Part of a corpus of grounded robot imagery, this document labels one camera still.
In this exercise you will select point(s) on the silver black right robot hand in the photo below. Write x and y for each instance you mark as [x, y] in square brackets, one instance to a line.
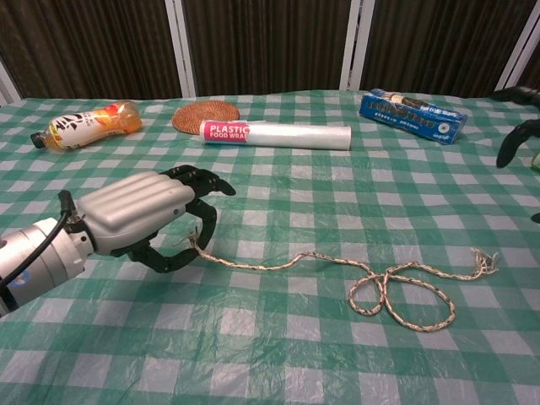
[516, 137]

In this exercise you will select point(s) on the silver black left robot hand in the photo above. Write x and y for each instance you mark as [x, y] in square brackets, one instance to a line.
[131, 206]

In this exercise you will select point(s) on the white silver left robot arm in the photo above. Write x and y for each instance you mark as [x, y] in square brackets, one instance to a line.
[46, 257]

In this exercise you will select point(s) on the green plastic drink bottle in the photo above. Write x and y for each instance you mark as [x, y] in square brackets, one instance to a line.
[537, 161]

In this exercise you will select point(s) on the dark ribbed partition panel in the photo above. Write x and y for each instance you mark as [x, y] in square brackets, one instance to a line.
[270, 42]
[529, 76]
[443, 38]
[84, 42]

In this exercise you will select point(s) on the orange tea plastic bottle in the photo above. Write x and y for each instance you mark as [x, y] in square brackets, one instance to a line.
[88, 126]

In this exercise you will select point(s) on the blue foil box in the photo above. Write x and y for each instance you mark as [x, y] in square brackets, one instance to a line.
[411, 116]

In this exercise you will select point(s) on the round woven rattan coaster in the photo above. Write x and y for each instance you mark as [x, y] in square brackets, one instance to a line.
[190, 116]

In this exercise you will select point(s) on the green white checked tablecloth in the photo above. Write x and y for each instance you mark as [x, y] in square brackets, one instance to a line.
[295, 202]

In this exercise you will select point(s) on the plastic food wrap roll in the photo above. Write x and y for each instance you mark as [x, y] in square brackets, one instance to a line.
[295, 135]

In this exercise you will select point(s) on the white partition post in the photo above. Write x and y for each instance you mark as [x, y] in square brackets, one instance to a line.
[182, 50]
[516, 55]
[356, 46]
[9, 86]

